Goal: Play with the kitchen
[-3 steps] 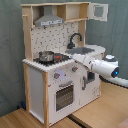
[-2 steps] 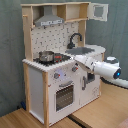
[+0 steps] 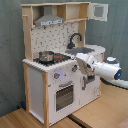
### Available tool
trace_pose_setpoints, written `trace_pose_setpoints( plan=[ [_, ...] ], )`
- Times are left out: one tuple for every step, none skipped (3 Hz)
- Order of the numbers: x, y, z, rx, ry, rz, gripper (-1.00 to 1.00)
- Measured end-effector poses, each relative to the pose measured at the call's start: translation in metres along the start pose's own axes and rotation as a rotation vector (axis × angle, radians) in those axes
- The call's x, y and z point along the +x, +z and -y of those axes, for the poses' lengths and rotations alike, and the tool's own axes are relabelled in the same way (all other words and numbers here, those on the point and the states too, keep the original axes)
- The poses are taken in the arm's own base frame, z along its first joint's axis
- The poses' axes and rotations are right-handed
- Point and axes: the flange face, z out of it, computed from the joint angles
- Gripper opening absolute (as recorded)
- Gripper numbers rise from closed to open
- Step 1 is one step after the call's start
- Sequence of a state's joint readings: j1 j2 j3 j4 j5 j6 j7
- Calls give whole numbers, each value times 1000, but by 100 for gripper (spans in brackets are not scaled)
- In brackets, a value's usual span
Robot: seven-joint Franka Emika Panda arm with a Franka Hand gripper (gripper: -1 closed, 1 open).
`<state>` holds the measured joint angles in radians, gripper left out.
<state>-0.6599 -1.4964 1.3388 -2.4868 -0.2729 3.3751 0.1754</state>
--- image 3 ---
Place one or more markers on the grey ice dispenser panel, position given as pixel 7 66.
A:
pixel 90 78

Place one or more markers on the wooden toy kitchen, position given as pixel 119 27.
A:
pixel 40 84

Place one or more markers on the grey cabinet door handle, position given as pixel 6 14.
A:
pixel 84 83

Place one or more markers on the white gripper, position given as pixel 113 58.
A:
pixel 86 63

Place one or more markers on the oven door with window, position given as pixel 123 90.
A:
pixel 64 97

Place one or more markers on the grey sink basin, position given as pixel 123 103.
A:
pixel 83 50

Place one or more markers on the silver cooking pot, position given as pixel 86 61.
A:
pixel 46 56

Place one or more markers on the grey range hood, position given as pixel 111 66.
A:
pixel 48 18

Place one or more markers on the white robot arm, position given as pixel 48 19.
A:
pixel 111 73

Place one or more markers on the black stovetop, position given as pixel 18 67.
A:
pixel 58 58

